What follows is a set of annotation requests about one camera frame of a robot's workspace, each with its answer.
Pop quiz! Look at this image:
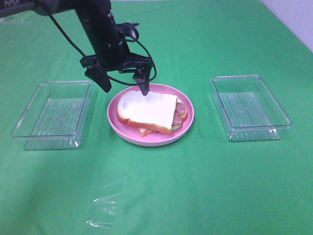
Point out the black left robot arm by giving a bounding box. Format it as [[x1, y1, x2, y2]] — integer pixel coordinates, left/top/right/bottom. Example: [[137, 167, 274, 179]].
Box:
[[0, 0, 156, 95]]

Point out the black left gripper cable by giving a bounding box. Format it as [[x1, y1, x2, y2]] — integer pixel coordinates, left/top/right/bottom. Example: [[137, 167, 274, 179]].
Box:
[[46, 9, 157, 87]]

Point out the clear plastic bag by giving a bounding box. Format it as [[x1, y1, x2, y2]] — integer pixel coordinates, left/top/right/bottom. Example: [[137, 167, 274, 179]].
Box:
[[85, 171, 128, 235]]

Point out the pink round plate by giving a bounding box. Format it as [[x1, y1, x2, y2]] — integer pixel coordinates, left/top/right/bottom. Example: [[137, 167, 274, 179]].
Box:
[[107, 83, 195, 147]]

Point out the green lettuce leaf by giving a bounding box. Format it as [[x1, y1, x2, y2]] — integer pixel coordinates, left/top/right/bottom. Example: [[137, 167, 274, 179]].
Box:
[[171, 123, 182, 131]]

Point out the clear left plastic tray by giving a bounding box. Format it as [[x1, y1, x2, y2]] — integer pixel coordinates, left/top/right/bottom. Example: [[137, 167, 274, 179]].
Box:
[[11, 81, 92, 150]]

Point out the clear plastic tray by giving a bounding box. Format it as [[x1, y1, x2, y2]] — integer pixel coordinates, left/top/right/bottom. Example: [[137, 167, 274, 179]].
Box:
[[11, 81, 92, 150], [211, 75, 292, 141]]

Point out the bacon strip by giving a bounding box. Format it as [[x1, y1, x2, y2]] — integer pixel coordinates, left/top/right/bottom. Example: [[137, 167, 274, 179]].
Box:
[[172, 102, 187, 126]]

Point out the white bread slice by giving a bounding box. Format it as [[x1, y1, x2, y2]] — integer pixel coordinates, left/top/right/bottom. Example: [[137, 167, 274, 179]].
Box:
[[117, 91, 178, 134], [137, 98, 183, 137]]

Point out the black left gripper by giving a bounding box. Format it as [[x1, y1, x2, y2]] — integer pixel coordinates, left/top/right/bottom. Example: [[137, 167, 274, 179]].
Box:
[[74, 0, 153, 95]]

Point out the clear right plastic tray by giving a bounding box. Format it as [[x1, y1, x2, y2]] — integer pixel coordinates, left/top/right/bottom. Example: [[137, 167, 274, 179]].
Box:
[[211, 75, 292, 141]]

